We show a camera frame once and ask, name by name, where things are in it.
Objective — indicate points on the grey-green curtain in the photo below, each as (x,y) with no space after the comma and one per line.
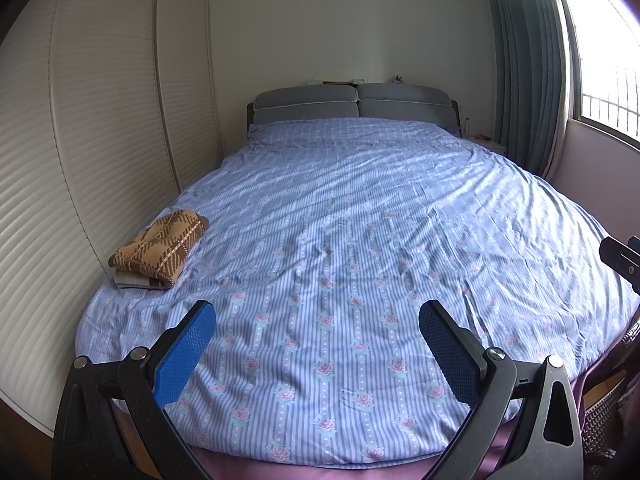
(525,60)

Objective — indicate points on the woven wicker basket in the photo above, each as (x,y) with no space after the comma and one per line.
(600,420)

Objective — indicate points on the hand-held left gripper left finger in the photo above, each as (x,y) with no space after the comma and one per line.
(185,355)

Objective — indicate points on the grey headboard cushion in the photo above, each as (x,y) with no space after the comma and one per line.
(405,102)
(305,105)

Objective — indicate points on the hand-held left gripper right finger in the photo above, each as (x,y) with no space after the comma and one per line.
(450,360)

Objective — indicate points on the blue floral striped bed blanket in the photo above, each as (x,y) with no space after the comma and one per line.
(350,210)

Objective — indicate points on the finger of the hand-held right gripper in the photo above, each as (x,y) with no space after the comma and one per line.
(622,257)

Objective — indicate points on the beige brown knit sweater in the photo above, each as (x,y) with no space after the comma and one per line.
(160,245)

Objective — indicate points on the white nightstand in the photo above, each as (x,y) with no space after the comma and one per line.
(492,146)

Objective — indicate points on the flat items on headboard shelf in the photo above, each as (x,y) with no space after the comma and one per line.
(335,81)

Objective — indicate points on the grey padded headboard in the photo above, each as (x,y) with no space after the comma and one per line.
(249,115)

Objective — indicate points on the purple bed sheet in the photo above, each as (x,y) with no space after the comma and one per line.
(320,475)

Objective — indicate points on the window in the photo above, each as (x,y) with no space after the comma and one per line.
(610,60)

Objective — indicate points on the white louvered wardrobe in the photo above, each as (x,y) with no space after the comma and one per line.
(100,110)

